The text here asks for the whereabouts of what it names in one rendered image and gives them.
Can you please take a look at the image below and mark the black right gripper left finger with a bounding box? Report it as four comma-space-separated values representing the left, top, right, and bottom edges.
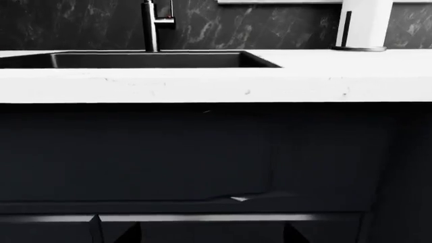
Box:
113, 221, 143, 243

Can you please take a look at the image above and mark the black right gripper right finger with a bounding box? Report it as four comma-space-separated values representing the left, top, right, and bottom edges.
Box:
283, 221, 311, 243

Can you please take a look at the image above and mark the black rectangular sink basin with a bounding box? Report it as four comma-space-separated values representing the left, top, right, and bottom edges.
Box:
0, 49, 283, 70

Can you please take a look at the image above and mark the dark cabinet front panel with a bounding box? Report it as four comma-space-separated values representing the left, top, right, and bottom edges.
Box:
0, 103, 396, 214

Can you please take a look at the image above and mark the metal paper towel holder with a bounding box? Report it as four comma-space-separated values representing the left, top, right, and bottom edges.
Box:
331, 10, 388, 53

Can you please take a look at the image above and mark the steel kitchen faucet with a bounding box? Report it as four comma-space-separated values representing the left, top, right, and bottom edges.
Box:
140, 0, 176, 53

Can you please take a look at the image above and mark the white paper towel roll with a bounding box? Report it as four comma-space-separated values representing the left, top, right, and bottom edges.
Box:
335, 0, 395, 49

